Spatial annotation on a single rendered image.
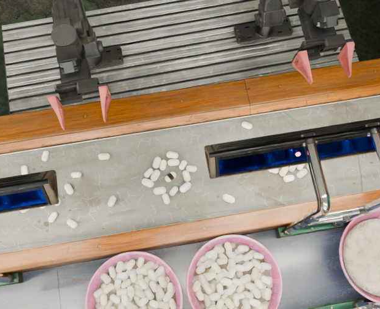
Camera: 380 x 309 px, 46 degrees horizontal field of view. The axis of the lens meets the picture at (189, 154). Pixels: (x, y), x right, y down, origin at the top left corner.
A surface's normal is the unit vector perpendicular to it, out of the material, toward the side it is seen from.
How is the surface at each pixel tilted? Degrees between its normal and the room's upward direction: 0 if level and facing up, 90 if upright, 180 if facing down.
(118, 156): 0
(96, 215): 0
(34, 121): 0
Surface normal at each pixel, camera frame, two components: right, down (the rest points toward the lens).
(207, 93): 0.01, -0.29
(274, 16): 0.18, 0.68
